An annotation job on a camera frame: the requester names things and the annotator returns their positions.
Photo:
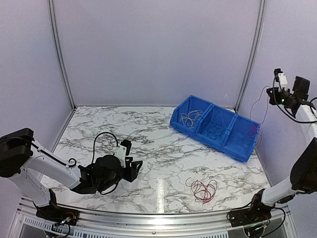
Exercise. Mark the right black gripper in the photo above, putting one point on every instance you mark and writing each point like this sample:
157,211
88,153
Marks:
271,100

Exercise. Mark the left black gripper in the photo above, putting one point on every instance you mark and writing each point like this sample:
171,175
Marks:
133,172

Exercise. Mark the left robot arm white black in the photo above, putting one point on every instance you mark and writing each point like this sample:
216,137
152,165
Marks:
20,154

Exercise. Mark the blue three-compartment plastic bin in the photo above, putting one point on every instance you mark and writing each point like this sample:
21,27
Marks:
216,127

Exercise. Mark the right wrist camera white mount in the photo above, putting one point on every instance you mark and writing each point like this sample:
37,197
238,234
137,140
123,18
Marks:
280,82

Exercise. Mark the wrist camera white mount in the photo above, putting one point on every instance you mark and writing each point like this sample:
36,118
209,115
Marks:
123,151
280,82

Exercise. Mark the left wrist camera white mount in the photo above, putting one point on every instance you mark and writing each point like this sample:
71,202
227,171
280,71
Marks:
123,151

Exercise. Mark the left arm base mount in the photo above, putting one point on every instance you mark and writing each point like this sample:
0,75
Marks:
58,214

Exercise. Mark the right aluminium corner post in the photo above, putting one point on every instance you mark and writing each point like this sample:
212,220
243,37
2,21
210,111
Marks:
252,56

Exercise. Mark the aluminium corner post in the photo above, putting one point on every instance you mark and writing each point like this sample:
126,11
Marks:
59,55
252,56

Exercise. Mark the aluminium front rail frame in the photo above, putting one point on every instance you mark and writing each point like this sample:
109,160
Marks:
102,224

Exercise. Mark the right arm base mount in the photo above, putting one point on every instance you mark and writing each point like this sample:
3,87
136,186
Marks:
242,217

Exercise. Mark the left aluminium corner post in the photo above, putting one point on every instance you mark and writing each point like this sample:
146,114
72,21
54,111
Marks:
59,55

